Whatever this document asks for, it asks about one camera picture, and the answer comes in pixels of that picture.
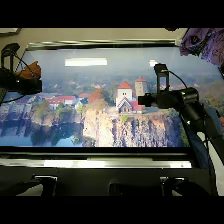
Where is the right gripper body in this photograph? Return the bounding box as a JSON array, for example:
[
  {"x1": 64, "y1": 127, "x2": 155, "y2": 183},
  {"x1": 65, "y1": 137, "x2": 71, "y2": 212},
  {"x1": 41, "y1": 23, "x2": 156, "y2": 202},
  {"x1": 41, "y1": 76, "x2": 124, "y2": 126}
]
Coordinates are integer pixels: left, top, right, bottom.
[{"x1": 137, "y1": 92, "x2": 160, "y2": 108}]

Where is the purple patterned garment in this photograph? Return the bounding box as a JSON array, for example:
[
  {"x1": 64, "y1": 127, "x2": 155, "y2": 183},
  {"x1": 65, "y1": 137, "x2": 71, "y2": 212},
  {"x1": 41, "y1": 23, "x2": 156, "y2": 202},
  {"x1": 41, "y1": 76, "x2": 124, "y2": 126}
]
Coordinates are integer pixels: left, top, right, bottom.
[{"x1": 179, "y1": 28, "x2": 224, "y2": 67}]

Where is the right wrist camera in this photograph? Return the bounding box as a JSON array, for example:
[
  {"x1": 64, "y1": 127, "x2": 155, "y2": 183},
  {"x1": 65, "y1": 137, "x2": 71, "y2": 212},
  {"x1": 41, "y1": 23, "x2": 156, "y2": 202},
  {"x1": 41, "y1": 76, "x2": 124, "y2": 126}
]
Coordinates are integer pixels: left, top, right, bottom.
[{"x1": 153, "y1": 63, "x2": 171, "y2": 95}]

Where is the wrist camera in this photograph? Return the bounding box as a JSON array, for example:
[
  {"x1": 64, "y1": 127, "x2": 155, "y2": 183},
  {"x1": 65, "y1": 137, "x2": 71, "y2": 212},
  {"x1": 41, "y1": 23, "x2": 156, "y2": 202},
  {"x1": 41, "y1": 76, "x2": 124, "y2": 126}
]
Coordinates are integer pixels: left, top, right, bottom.
[
  {"x1": 153, "y1": 63, "x2": 171, "y2": 95},
  {"x1": 0, "y1": 42, "x2": 21, "y2": 72}
]

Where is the black cable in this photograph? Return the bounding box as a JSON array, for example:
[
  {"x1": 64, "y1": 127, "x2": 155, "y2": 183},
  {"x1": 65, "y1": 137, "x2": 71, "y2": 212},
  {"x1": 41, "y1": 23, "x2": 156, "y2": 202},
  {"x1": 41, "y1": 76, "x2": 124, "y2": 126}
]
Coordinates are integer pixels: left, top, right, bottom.
[
  {"x1": 165, "y1": 69, "x2": 190, "y2": 91},
  {"x1": 12, "y1": 49, "x2": 36, "y2": 79}
]

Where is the silver frame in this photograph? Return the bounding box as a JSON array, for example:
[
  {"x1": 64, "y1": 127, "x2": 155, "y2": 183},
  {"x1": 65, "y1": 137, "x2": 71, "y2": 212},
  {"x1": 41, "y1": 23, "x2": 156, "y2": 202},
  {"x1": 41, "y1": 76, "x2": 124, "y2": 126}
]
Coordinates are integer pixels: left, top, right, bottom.
[{"x1": 0, "y1": 146, "x2": 224, "y2": 197}]

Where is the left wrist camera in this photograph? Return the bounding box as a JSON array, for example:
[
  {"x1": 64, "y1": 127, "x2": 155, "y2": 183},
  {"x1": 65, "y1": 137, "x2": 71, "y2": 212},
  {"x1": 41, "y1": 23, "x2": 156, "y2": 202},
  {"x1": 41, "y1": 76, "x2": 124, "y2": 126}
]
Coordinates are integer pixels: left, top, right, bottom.
[{"x1": 0, "y1": 42, "x2": 21, "y2": 72}]

